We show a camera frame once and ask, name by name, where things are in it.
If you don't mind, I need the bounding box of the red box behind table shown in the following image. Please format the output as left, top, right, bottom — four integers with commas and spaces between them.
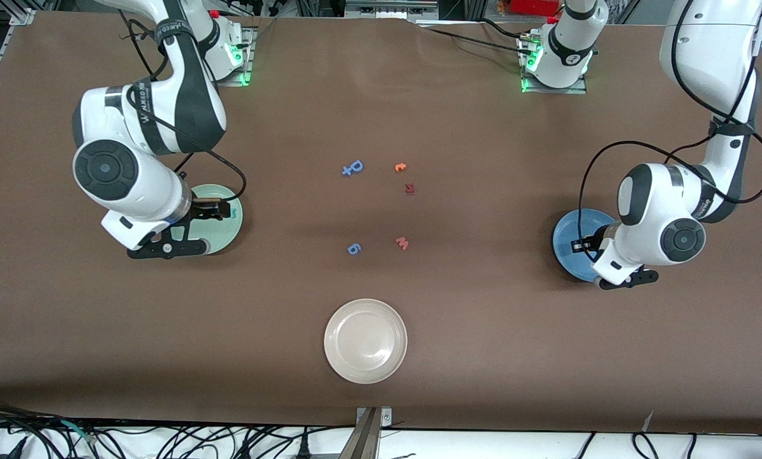
510, 0, 560, 17

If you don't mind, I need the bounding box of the beige plate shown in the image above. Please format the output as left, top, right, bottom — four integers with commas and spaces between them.
323, 298, 408, 384

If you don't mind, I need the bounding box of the aluminium frame corner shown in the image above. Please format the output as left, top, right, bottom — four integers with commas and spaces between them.
0, 6, 37, 128

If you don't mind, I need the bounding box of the teal floor cable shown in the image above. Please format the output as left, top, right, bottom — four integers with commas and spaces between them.
61, 419, 96, 442

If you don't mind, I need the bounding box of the black looped floor cable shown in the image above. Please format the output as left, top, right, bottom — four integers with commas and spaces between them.
631, 432, 661, 459

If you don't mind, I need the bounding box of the pale green plate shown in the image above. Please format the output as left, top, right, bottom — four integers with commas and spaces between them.
186, 184, 244, 256

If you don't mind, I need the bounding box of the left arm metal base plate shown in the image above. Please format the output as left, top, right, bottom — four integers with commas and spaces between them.
518, 35, 589, 95

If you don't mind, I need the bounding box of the blue plate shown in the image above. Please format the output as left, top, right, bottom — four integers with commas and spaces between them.
552, 209, 619, 282

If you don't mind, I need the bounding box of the tangle of black floor cables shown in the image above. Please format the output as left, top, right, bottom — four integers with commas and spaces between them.
0, 398, 330, 459

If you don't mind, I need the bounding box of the metal table edge bracket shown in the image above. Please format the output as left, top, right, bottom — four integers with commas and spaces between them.
339, 406, 394, 459

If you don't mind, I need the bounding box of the silver box behind table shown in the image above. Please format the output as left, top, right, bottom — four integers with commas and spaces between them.
344, 0, 440, 20

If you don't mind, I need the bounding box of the black cable on table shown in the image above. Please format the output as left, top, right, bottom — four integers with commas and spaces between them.
413, 18, 534, 58

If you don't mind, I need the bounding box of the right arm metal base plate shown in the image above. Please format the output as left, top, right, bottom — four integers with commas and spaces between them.
215, 25, 255, 87

